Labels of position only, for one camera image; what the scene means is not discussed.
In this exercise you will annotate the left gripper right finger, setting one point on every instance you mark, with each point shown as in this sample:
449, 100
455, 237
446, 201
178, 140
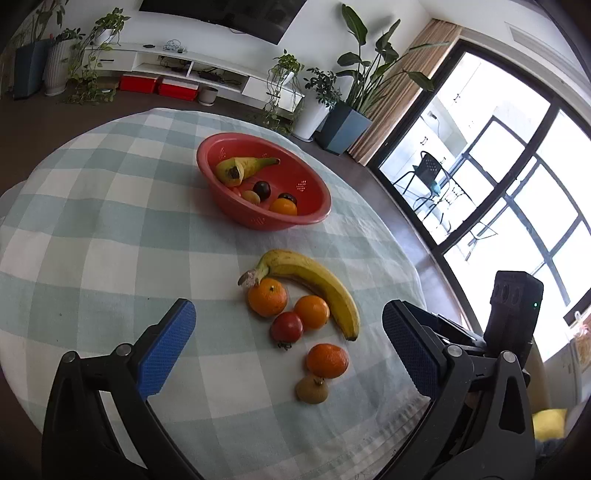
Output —
414, 347

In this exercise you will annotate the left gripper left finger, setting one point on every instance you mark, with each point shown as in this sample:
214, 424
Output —
159, 347

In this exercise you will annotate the central orange mandarin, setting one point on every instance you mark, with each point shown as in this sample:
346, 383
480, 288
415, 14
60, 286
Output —
267, 299

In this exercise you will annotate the small brown longan fruit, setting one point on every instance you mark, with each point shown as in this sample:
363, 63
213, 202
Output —
312, 390

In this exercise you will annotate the red tomato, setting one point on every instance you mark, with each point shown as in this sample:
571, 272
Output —
286, 329

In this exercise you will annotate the large yellow banana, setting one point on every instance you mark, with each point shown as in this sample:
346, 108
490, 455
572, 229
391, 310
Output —
297, 267

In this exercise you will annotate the smaller yellow banana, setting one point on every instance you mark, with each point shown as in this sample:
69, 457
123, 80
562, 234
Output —
233, 171

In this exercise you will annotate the checked green white tablecloth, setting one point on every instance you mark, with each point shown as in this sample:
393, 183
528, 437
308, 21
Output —
115, 225

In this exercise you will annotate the black balcony chair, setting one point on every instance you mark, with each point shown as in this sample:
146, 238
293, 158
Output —
433, 193

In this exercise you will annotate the dark purple plum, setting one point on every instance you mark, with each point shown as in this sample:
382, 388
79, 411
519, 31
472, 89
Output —
262, 188

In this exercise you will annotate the red plastic colander bowl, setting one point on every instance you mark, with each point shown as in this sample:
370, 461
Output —
293, 175

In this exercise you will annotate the tall plant blue pot right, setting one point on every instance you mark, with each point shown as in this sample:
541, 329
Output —
349, 119

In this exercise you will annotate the beige curtain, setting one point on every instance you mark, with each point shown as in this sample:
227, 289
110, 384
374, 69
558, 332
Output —
425, 55

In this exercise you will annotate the small grey round pot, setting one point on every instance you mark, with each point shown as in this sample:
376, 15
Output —
207, 96

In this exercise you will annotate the right red storage box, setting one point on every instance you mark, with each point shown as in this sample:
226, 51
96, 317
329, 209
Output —
177, 89

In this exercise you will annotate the red storage box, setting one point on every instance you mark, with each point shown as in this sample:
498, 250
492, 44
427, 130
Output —
145, 84
177, 89

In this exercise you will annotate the left red storage box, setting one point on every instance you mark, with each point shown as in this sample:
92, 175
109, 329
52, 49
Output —
145, 84

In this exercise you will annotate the trailing vine plant left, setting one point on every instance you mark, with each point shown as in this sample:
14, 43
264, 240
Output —
85, 62

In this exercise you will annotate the trailing vine plant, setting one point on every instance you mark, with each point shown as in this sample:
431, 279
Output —
85, 62
281, 75

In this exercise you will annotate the white tv console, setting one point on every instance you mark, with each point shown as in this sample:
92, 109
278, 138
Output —
233, 82

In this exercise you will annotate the plant in white tall pot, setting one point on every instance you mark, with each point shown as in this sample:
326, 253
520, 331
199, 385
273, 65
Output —
321, 95

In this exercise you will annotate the trailing vine plant right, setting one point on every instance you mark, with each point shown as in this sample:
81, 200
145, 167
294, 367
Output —
281, 75

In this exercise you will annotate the plant in white ribbed pot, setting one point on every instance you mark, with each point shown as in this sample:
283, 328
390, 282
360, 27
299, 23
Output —
61, 52

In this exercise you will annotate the tree plant blue pot left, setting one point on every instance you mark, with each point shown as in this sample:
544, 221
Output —
30, 59

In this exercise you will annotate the black wall television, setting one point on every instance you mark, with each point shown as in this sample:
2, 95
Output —
264, 19

